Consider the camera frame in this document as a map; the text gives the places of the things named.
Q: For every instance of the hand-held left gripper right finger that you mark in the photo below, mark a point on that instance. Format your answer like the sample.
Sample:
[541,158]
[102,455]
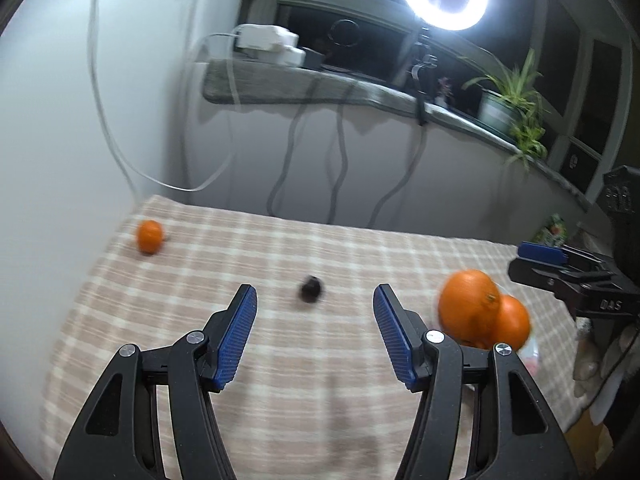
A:
[395,340]

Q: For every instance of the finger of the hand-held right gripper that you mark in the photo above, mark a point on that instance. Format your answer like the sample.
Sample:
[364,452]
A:
[542,252]
[540,272]

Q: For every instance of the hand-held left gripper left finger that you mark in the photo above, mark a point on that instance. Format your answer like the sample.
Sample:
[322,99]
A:
[235,335]

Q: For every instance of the large orange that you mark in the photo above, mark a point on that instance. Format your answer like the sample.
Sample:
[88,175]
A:
[512,322]
[465,305]

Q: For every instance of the white floral plate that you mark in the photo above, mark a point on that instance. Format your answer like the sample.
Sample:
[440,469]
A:
[530,357]

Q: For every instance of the dark chestnut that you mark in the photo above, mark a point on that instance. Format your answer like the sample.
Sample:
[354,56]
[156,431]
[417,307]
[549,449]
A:
[310,289]

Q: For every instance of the floral packet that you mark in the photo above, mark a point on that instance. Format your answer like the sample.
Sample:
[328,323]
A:
[552,227]

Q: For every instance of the beige cloth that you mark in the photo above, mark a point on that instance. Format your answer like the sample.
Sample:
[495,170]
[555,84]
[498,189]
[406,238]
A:
[585,360]

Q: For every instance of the beige plaid blanket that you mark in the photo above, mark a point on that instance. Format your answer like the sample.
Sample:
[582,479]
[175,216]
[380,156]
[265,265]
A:
[300,410]

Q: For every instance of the small tangerine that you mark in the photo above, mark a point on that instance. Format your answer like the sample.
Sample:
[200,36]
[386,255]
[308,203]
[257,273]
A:
[150,236]

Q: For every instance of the green potted plant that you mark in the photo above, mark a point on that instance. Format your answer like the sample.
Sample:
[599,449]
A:
[495,110]

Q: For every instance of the small dark plant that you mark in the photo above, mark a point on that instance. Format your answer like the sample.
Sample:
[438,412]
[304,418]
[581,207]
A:
[444,91]

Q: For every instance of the black light stand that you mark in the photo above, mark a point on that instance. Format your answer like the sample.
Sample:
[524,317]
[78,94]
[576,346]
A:
[422,75]

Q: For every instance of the grey stone windowsill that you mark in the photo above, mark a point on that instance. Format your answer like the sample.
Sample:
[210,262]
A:
[300,85]

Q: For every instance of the white power adapter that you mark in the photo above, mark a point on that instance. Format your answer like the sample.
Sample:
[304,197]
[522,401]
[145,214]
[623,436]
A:
[280,56]
[265,35]

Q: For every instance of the black power adapter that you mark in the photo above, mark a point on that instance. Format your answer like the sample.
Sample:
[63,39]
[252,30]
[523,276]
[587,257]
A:
[314,57]

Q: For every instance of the grey window frame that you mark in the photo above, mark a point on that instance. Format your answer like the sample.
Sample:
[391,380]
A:
[350,12]

